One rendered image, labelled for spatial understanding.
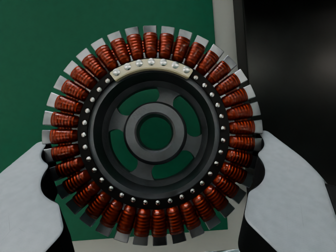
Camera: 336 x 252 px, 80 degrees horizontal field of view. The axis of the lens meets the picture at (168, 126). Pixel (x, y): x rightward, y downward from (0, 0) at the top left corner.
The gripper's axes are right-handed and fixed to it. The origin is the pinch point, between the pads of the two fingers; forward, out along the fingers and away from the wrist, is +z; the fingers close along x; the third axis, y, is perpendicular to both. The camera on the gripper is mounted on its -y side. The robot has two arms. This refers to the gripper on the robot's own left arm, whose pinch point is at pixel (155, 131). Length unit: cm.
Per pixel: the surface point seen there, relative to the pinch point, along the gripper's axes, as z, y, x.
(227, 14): 11.2, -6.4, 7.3
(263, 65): 6.3, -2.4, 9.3
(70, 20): 10.9, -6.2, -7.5
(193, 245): 0.4, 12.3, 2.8
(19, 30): 10.4, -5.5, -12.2
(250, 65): 6.3, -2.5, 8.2
